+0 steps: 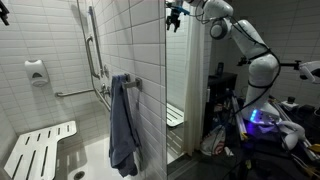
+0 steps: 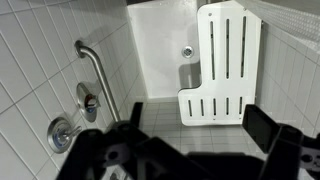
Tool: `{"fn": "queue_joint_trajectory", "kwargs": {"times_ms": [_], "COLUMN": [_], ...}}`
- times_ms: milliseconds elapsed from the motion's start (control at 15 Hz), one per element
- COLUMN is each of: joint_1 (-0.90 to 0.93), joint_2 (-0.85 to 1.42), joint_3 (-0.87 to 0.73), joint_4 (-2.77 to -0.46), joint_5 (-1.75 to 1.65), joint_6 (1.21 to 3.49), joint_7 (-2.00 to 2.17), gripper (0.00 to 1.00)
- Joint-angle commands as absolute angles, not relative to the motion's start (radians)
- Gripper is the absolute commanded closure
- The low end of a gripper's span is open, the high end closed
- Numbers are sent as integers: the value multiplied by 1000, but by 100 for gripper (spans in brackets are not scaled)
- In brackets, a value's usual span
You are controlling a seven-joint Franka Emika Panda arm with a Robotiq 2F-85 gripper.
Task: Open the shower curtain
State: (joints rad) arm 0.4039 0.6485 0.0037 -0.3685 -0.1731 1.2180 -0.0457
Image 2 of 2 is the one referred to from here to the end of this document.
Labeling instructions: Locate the white slotted shower seat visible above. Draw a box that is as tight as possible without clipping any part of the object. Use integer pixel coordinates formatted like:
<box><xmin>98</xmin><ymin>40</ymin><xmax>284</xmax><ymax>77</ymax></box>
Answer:
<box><xmin>177</xmin><ymin>0</ymin><xmax>263</xmax><ymax>127</ymax></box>

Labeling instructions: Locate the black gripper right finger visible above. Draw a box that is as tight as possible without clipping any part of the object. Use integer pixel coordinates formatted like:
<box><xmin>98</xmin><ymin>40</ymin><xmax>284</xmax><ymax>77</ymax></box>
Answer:
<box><xmin>242</xmin><ymin>104</ymin><xmax>320</xmax><ymax>180</ymax></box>

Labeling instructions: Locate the L-shaped chrome grab bar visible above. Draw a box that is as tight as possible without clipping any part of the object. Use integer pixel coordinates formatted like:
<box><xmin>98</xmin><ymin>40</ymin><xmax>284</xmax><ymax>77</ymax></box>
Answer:
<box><xmin>73</xmin><ymin>39</ymin><xmax>122</xmax><ymax>123</ymax></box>

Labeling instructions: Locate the round floor drain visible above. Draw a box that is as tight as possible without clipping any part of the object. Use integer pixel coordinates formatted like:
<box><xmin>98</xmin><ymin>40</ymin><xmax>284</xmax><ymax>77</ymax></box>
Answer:
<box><xmin>181</xmin><ymin>45</ymin><xmax>195</xmax><ymax>59</ymax></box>

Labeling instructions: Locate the chrome valve with red mark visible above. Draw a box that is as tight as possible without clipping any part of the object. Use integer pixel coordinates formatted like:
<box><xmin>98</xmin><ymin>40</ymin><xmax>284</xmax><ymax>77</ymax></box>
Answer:
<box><xmin>75</xmin><ymin>82</ymin><xmax>101</xmax><ymax>123</ymax></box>

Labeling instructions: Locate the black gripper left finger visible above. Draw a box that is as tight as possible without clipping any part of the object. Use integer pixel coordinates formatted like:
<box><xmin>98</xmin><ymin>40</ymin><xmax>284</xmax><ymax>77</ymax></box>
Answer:
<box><xmin>56</xmin><ymin>101</ymin><xmax>174</xmax><ymax>180</ymax></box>

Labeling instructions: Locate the round chrome lever valve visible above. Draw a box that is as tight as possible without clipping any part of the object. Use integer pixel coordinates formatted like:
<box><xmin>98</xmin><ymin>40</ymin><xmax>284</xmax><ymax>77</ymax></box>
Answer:
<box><xmin>46</xmin><ymin>116</ymin><xmax>83</xmax><ymax>154</ymax></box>

